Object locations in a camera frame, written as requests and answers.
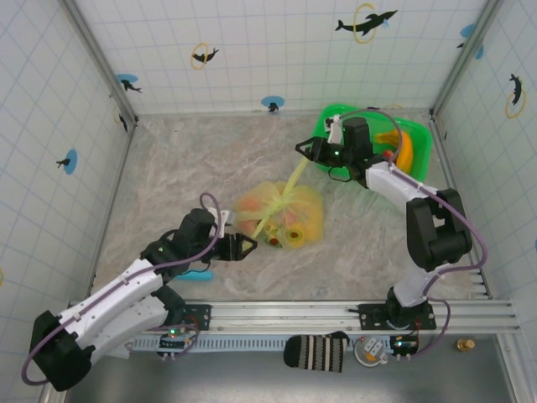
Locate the yellow avocado print plastic bag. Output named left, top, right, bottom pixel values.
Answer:
left=232, top=158, right=324, bottom=252

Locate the green plastic basket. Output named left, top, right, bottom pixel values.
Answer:
left=314, top=103, right=433, bottom=182

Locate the orange fake banana bunch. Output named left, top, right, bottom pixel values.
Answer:
left=374, top=129, right=415, bottom=175

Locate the blue plastic cylinder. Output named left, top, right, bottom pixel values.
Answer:
left=175, top=270, right=214, bottom=282

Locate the dolphin blue circle sticker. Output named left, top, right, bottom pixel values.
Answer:
left=456, top=23, right=486, bottom=60
left=260, top=95, right=285, bottom=113
left=115, top=73, right=143, bottom=94
left=55, top=149, right=79, bottom=175

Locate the black striped knitted sock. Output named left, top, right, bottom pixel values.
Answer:
left=283, top=330, right=350, bottom=373

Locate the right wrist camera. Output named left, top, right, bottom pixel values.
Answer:
left=326, top=115, right=345, bottom=144

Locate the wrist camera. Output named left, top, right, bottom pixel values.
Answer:
left=326, top=115, right=345, bottom=144
left=209, top=207, right=235, bottom=230

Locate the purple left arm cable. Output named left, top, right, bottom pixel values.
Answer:
left=21, top=191, right=222, bottom=385

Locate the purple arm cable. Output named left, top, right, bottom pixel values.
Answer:
left=21, top=191, right=222, bottom=385
left=335, top=107, right=490, bottom=360

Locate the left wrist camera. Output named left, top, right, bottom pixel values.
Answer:
left=209, top=207, right=235, bottom=230

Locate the aluminium mounting rail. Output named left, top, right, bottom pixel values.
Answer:
left=69, top=298, right=524, bottom=335

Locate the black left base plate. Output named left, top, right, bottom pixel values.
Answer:
left=175, top=302, right=213, bottom=331

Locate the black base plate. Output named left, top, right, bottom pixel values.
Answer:
left=347, top=302, right=437, bottom=331
left=175, top=302, right=213, bottom=331

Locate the aluminium frame bar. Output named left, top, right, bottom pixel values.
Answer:
left=136, top=107, right=433, bottom=118
left=430, top=115, right=493, bottom=300
left=69, top=121, right=138, bottom=301

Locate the white slotted cable duct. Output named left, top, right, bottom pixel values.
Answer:
left=125, top=334, right=357, bottom=352

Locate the large dolphin yellow ring sticker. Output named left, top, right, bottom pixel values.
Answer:
left=334, top=3, right=399, bottom=45

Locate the aluminium frame post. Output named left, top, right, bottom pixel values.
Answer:
left=430, top=0, right=504, bottom=121
left=61, top=0, right=139, bottom=127

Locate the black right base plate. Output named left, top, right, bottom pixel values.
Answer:
left=347, top=302, right=437, bottom=331

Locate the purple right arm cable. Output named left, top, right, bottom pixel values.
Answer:
left=335, top=107, right=490, bottom=360

